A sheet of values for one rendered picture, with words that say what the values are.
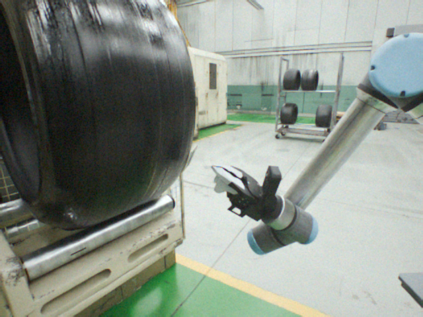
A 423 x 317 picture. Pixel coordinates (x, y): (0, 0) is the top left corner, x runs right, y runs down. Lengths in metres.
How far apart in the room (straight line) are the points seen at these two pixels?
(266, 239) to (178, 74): 0.54
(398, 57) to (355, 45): 11.11
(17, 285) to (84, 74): 0.33
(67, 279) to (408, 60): 0.74
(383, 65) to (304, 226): 0.42
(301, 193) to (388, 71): 0.43
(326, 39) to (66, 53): 11.57
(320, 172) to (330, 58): 10.95
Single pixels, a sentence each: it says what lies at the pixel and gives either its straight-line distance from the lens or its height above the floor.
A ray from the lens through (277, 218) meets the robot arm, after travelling 0.65.
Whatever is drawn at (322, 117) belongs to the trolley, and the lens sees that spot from 5.78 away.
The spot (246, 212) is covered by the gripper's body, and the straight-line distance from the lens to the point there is 0.63.
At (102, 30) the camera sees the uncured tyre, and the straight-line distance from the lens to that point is 0.39.
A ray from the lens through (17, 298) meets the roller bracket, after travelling 0.49.
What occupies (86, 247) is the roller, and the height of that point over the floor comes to 0.90.
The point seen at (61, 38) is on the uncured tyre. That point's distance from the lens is 0.37.
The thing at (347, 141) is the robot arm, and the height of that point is 1.06.
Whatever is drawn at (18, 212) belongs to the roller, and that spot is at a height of 0.90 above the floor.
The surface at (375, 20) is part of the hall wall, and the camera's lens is 11.88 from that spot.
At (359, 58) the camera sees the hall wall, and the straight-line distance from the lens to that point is 11.62.
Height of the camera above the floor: 1.19
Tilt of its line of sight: 16 degrees down
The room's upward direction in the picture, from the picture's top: straight up
